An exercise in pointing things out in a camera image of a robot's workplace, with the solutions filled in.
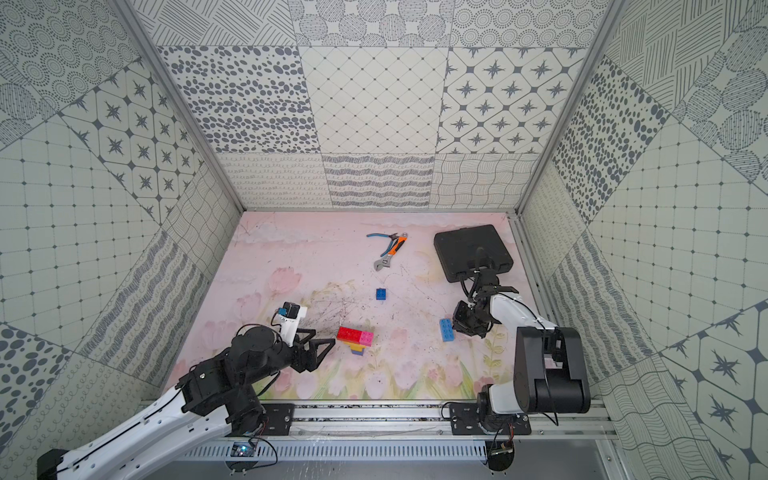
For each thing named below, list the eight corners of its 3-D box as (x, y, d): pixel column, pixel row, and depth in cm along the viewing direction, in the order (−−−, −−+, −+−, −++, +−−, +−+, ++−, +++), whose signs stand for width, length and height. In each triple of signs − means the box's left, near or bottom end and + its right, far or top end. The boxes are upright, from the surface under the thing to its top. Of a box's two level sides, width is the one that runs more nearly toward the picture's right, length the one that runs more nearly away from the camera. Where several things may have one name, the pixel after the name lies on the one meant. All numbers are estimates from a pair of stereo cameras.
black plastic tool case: (449, 284, 101) (451, 275, 97) (432, 242, 113) (434, 233, 109) (510, 271, 105) (515, 263, 100) (487, 232, 117) (491, 223, 112)
